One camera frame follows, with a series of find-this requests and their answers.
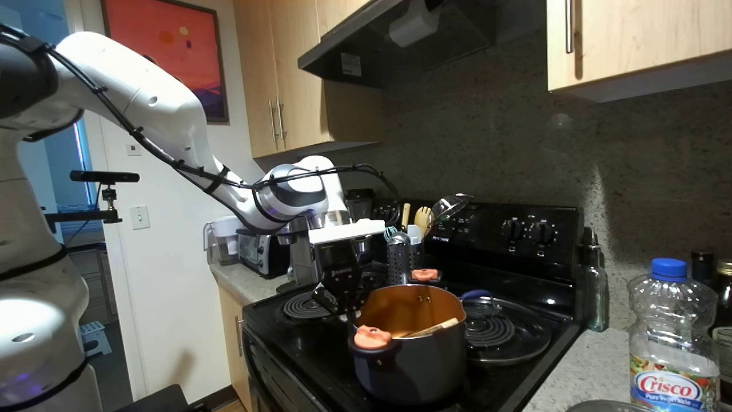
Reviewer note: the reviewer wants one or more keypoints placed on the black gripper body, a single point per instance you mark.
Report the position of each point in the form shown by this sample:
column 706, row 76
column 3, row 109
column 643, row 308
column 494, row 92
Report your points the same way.
column 345, row 261

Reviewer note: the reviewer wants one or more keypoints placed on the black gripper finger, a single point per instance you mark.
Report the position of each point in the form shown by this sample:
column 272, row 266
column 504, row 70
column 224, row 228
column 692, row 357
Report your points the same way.
column 356, row 299
column 326, row 295

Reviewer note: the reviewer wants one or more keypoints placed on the dark pot with orange interior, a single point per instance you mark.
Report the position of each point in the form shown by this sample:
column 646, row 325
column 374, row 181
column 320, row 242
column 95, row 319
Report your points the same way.
column 414, row 367

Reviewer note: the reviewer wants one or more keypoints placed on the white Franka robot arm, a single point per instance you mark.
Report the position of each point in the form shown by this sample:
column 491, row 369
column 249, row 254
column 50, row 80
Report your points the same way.
column 152, row 100

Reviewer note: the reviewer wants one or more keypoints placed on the wooden spoon in pot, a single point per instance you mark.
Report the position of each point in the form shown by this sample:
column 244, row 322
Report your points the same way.
column 430, row 330

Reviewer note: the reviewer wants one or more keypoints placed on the black coil stove burner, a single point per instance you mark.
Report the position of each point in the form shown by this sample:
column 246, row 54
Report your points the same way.
column 301, row 308

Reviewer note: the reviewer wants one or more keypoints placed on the steel utensil holder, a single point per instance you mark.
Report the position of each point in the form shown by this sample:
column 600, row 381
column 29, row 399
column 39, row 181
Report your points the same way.
column 399, row 263

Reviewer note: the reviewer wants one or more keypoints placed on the light blue utensil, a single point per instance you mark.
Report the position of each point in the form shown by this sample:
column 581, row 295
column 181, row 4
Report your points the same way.
column 393, row 234

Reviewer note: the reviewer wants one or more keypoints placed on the black countertop appliance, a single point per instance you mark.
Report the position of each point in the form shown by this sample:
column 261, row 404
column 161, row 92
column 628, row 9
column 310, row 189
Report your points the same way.
column 363, row 206

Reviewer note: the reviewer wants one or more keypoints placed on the flat wooden spatula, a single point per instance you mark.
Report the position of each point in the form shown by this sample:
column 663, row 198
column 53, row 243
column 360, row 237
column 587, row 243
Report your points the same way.
column 406, row 215

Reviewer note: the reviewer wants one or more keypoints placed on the round wooden spoon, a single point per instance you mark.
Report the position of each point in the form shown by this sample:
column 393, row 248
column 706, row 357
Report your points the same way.
column 424, row 221

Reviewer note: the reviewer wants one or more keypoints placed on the light wood base cabinet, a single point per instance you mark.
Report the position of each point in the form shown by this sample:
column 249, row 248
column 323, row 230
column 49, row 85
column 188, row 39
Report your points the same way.
column 231, row 345

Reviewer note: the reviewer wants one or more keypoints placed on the silver countertop appliance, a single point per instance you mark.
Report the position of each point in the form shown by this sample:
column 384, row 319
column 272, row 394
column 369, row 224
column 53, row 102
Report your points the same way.
column 220, row 243

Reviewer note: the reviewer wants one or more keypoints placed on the light wood upper cabinet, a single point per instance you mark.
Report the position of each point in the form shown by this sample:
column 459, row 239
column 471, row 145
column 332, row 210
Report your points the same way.
column 289, row 76
column 647, row 38

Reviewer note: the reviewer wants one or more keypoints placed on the black electric stove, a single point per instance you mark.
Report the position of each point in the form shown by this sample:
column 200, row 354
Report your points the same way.
column 550, row 263

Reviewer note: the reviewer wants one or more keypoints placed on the small step stool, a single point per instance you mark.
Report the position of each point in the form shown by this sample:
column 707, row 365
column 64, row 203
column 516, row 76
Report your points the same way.
column 95, row 335

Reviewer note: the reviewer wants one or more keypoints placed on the dark glass bottle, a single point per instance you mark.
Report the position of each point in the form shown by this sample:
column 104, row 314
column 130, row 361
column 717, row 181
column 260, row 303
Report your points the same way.
column 596, row 290
column 706, row 269

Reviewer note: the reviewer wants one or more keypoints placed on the dark range hood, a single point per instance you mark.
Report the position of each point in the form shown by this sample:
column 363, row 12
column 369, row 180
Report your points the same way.
column 459, row 46

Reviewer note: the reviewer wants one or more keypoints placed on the grey hood light fixture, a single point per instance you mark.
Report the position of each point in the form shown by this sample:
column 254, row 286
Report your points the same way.
column 414, row 23

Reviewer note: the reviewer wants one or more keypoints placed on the red sunset painting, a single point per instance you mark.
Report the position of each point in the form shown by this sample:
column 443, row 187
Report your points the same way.
column 174, row 31

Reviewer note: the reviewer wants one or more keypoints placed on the clear oil bottle blue cap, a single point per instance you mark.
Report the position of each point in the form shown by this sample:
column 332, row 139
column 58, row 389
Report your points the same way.
column 675, row 335

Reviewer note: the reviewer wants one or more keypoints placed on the dark jar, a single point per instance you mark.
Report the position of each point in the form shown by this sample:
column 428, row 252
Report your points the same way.
column 723, row 294

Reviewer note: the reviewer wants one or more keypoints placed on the clear drinking glass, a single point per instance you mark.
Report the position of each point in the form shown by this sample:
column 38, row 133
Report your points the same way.
column 723, row 355

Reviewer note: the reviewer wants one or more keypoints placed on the white light switch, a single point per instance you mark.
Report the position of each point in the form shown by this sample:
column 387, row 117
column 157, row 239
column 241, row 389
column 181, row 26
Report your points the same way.
column 141, row 219

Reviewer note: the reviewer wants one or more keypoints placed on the black stereo camera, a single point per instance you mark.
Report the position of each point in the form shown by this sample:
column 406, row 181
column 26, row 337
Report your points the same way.
column 104, row 177

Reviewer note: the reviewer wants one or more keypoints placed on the black camera clamp arm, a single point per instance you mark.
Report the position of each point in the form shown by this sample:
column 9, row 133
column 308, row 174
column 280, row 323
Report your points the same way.
column 82, row 215

